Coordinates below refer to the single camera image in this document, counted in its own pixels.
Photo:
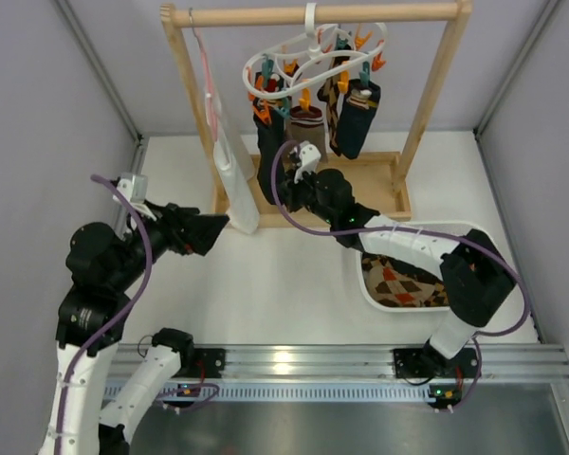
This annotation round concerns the white perforated plastic basket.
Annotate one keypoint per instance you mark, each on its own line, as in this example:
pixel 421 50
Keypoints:
pixel 420 249

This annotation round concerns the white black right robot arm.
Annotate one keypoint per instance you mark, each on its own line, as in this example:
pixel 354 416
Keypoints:
pixel 476 279

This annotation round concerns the perforated cable tray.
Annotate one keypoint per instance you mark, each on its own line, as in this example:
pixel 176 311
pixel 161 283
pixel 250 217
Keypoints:
pixel 297 392

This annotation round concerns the navy sock with bear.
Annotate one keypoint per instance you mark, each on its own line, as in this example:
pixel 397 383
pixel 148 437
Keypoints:
pixel 357 113

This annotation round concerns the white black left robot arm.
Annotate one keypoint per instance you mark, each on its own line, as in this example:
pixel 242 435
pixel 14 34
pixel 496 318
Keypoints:
pixel 91 321

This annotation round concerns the argyle hanging sock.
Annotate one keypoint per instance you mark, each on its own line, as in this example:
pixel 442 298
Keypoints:
pixel 329 94

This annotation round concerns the white plastic clip hanger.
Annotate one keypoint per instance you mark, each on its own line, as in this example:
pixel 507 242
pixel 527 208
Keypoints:
pixel 319 54

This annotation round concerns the aluminium rail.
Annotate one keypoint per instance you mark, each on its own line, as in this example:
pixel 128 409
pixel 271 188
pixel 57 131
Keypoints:
pixel 502 363

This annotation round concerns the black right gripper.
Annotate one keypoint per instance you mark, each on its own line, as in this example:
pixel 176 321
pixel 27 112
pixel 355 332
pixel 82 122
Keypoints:
pixel 290 191

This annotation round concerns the white hanging cloth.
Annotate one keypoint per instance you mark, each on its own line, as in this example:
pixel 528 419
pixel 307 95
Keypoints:
pixel 235 168

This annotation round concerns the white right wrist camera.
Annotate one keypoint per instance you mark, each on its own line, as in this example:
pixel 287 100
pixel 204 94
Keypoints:
pixel 306 158

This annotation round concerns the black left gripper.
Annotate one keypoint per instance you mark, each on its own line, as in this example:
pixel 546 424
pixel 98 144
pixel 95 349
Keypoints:
pixel 179 227

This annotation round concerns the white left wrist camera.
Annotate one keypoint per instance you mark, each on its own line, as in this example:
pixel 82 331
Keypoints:
pixel 133 187

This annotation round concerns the dark navy sock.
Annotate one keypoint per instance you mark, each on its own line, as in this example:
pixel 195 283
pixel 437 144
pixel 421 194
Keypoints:
pixel 270 137

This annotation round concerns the wooden clothes rack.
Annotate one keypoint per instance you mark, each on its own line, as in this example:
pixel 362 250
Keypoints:
pixel 313 100

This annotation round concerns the argyle patterned sock in basket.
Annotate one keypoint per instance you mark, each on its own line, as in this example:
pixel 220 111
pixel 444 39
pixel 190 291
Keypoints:
pixel 393 284

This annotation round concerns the brown striped sock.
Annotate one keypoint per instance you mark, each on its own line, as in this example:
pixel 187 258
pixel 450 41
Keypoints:
pixel 307 125

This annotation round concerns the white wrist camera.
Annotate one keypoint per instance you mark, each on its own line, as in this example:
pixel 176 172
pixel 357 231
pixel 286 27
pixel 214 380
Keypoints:
pixel 306 158
pixel 133 187

